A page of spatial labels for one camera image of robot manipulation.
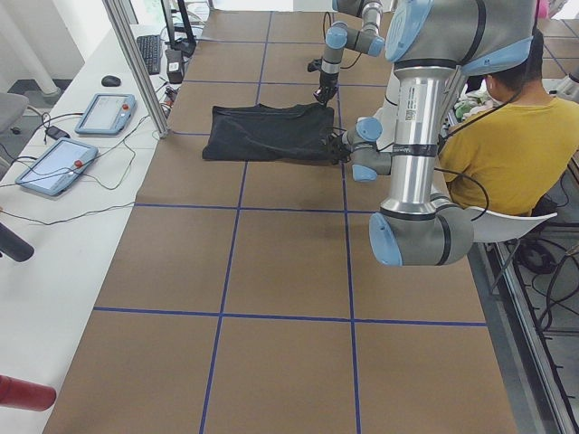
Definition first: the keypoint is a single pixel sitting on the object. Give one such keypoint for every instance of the red fire extinguisher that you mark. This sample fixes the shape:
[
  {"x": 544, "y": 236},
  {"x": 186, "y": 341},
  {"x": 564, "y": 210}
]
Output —
[{"x": 23, "y": 395}]

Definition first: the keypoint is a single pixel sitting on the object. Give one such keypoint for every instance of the black computer mouse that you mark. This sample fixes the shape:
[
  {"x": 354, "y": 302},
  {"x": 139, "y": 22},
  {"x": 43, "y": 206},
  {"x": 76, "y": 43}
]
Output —
[{"x": 110, "y": 81}]

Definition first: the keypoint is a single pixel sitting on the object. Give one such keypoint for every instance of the teach pendant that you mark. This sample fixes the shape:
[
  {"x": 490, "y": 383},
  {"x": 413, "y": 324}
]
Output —
[
  {"x": 106, "y": 115},
  {"x": 58, "y": 167}
]

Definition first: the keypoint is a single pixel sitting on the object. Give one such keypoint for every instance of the black monitor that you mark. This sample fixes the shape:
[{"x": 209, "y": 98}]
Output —
[{"x": 180, "y": 37}]

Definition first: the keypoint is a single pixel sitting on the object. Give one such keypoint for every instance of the far teach pendant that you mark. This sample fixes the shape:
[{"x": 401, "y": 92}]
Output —
[{"x": 106, "y": 115}]

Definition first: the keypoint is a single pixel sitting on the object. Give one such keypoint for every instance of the white chair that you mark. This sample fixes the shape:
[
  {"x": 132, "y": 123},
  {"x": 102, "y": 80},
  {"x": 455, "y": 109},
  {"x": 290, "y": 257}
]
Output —
[{"x": 495, "y": 227}]

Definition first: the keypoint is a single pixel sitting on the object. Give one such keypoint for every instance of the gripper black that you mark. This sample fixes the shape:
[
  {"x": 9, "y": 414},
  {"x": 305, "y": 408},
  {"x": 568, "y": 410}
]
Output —
[
  {"x": 327, "y": 81},
  {"x": 336, "y": 147}
]

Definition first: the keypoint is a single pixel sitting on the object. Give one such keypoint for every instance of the black keyboard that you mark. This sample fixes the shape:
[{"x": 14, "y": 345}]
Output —
[{"x": 149, "y": 47}]

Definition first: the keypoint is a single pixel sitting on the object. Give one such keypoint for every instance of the black water bottle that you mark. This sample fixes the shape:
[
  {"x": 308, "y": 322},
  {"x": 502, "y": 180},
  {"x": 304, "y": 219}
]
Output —
[{"x": 13, "y": 246}]

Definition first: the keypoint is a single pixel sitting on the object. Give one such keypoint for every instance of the black graphic t-shirt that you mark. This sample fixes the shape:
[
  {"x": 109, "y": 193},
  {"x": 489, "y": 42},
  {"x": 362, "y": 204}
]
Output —
[{"x": 263, "y": 134}]

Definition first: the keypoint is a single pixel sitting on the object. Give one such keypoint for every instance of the person in yellow shirt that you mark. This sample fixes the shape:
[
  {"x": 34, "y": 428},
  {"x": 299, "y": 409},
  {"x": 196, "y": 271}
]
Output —
[{"x": 507, "y": 160}]

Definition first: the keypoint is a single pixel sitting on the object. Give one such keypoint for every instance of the near teach pendant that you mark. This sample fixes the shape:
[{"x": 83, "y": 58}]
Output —
[{"x": 58, "y": 167}]

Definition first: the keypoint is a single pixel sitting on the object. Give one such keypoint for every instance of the aluminium frame post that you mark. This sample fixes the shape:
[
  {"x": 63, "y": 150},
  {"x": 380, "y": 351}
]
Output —
[{"x": 118, "y": 18}]

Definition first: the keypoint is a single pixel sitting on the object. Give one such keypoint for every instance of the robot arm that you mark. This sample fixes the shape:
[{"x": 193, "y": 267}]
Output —
[
  {"x": 433, "y": 46},
  {"x": 339, "y": 36}
]

